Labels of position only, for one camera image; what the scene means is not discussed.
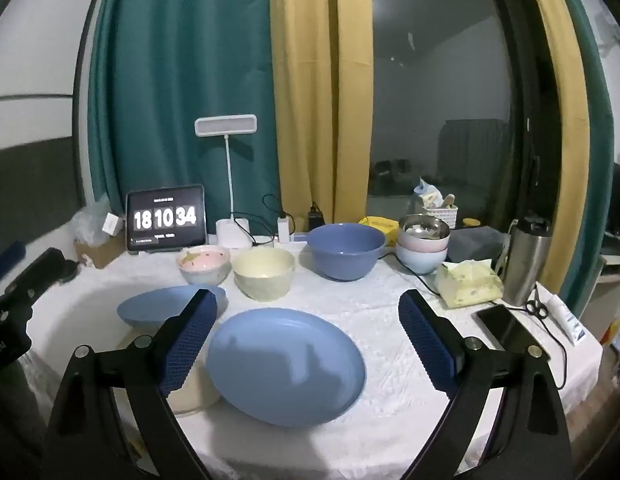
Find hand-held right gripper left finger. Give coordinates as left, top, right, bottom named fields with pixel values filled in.
left=40, top=287, right=221, bottom=480

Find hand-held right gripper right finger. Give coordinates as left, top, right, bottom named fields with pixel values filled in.
left=398, top=289, right=575, bottom=480

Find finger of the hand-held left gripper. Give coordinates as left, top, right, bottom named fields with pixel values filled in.
left=5, top=247, right=66, bottom=306

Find small blue plate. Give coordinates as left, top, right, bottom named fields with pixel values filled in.
left=116, top=285, right=227, bottom=331

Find cream plate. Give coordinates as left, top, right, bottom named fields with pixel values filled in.
left=117, top=327, right=221, bottom=418

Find pink strawberry bowl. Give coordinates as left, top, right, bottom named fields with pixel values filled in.
left=177, top=246, right=231, bottom=286

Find cream bowl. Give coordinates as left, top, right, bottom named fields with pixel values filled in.
left=233, top=247, right=295, bottom=302

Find large blue plate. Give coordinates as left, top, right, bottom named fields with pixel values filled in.
left=206, top=308, right=367, bottom=428

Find large blue bowl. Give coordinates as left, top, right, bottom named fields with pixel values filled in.
left=306, top=223, right=387, bottom=282

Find cardboard box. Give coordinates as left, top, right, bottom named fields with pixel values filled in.
left=72, top=235, right=128, bottom=269

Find clear plastic bag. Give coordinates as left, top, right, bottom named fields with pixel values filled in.
left=70, top=195, right=126, bottom=256

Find yellow tissue pack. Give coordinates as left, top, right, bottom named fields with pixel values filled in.
left=435, top=260, right=505, bottom=309

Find white tablecloth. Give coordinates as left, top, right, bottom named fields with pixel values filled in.
left=25, top=235, right=603, bottom=480

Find black smartphone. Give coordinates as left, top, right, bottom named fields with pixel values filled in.
left=476, top=303, right=551, bottom=361

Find light blue bowl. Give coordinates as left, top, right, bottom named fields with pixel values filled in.
left=396, top=242, right=449, bottom=276

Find pink steel-lined bowl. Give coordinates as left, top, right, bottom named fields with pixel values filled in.
left=397, top=214, right=451, bottom=254

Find grey cloth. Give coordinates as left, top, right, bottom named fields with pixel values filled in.
left=447, top=226, right=508, bottom=263

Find black scissors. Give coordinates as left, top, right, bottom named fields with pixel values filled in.
left=526, top=285, right=550, bottom=318

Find stainless steel tumbler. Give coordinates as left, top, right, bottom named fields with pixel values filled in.
left=502, top=216, right=553, bottom=307

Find tablet with clock display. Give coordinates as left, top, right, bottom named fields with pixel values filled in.
left=126, top=185, right=208, bottom=253

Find yellow wet wipes pack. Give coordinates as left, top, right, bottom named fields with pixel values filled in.
left=359, top=216, right=401, bottom=246

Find white cream tube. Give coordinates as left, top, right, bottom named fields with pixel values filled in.
left=546, top=294, right=588, bottom=346

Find blue and white snack bag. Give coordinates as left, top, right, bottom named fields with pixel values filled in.
left=414, top=176, right=443, bottom=211

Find white side cabinet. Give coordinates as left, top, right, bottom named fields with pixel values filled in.
left=587, top=252, right=620, bottom=356

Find white desk lamp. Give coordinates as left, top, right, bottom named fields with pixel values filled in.
left=194, top=115, right=258, bottom=250

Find glass window pane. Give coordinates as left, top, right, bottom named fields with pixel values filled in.
left=367, top=0, right=515, bottom=226

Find yellow curtain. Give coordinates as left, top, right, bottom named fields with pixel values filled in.
left=270, top=0, right=375, bottom=233
left=520, top=0, right=590, bottom=291

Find black lamp cable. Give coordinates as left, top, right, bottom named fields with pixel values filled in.
left=235, top=217, right=275, bottom=248

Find looped black charger cable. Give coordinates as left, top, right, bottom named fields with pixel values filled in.
left=262, top=194, right=285, bottom=221

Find black window frame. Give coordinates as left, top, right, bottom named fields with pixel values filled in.
left=484, top=0, right=565, bottom=261

